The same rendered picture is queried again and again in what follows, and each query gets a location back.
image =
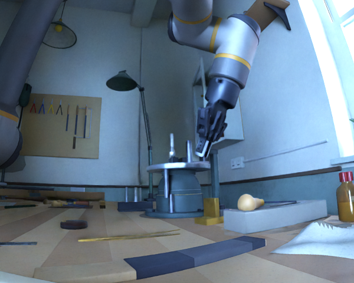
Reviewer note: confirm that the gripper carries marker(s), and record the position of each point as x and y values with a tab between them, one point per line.
222	92

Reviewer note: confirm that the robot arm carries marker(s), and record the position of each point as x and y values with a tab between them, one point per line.
6	88

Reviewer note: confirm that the silver upright pin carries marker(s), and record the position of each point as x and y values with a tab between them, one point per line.
189	151
172	146

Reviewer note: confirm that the grey-green ball vice body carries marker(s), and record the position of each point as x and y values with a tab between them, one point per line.
178	188

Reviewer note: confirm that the short silver pin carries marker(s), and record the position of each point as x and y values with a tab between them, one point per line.
136	194
126	194

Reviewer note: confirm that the dark slot rack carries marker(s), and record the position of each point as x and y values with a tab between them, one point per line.
134	206

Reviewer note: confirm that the yellow block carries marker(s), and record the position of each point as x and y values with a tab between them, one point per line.
211	209

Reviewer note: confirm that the dark green desk lamp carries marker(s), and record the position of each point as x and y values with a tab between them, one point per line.
122	81

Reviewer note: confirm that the light grey foam block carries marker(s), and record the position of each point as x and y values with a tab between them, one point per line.
271	219

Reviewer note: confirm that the tan tool board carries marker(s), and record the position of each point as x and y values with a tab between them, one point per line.
88	126

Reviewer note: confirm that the dark blue sharpening stone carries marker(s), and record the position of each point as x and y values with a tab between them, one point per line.
194	258

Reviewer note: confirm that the window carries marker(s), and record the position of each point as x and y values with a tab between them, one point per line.
339	73

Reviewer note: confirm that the amber bottle with red cap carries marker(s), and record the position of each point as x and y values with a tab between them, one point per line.
349	203

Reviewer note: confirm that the white cloth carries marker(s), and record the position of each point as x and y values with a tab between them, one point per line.
321	241

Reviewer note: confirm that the dark round disc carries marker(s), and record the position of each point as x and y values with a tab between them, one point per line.
73	224

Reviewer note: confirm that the dark pendant lamp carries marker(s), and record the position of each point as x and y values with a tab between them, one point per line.
60	35

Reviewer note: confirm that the dark green hanging motor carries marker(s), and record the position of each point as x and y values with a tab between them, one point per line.
25	94

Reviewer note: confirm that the tan flat board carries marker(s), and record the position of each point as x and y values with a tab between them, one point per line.
82	271

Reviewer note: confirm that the steel ruler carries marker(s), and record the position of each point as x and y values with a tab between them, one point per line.
11	243

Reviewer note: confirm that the white wall socket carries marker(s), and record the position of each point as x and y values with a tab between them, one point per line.
237	162

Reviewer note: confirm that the dark grey upright post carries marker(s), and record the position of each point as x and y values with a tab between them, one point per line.
214	177

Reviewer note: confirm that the white wall conduit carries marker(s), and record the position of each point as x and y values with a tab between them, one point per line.
283	151

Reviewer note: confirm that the brown wall shelf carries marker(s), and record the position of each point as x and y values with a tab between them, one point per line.
261	13

